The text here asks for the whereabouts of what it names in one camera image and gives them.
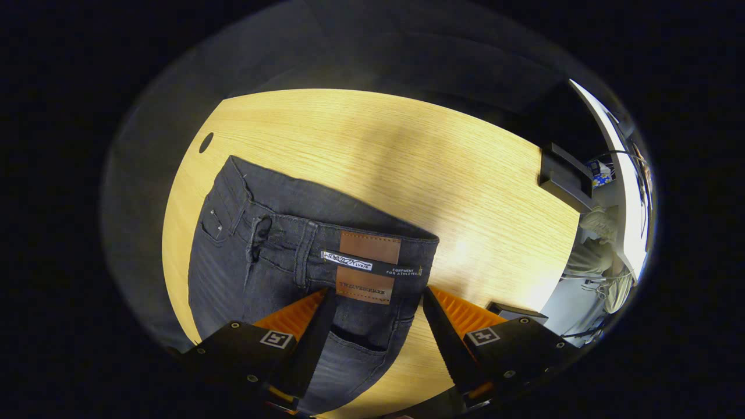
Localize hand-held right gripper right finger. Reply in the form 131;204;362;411
422;285;580;411

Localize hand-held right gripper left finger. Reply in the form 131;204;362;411
175;287;338;415

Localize dark grey jeans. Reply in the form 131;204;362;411
187;155;440;415

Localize flat black box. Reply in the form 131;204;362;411
488;301;549;325

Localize beige garment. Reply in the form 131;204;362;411
562;205;636;315

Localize small blue box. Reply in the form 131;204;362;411
587;160;615;188

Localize white desk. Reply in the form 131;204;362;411
569;79;650;283

